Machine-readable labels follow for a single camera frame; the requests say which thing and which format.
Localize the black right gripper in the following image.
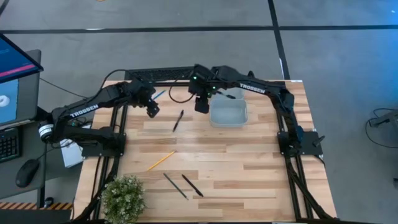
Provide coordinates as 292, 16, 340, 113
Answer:
188, 63, 218, 114

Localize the yellow pencil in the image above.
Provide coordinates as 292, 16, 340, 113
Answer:
148, 151, 177, 170

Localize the dark green coloured pencil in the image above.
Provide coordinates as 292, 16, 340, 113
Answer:
162, 172, 190, 200

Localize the green artificial potted plant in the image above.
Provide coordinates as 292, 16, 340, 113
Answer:
101, 175, 147, 224

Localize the black perforated floor panel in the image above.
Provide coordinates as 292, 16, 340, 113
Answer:
124, 65, 195, 81

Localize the clear plastic container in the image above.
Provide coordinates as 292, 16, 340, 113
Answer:
228, 86, 245, 101
210, 98, 249, 128

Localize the grey-framed computer monitor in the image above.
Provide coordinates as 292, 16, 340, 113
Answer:
0, 49, 42, 127

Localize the grey desk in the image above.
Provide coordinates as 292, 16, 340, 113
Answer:
0, 119, 48, 200

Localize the black-framed computer monitor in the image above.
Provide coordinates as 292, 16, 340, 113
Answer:
0, 33, 44, 84

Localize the black computer mouse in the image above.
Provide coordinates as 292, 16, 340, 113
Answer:
15, 159, 40, 189

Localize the black computer keyboard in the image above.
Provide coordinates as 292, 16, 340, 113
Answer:
0, 126, 22, 163

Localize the dark grey panel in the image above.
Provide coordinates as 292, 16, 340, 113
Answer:
0, 208, 72, 224

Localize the black aluminium table frame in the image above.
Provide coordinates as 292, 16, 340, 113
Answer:
73, 80, 341, 224

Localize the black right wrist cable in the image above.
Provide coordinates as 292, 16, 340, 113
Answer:
169, 83, 196, 104

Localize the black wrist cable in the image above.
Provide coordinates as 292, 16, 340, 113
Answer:
169, 83, 196, 104
99, 68, 137, 94

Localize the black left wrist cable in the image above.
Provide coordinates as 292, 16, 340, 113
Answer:
99, 68, 137, 94

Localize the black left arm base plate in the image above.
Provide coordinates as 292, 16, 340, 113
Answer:
81, 133, 127, 157

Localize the black floor cable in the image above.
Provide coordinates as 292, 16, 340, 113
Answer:
39, 77, 99, 101

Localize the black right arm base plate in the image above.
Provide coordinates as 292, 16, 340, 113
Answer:
277, 130, 324, 156

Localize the black stand with cable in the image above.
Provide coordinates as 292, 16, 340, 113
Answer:
365, 108, 398, 149

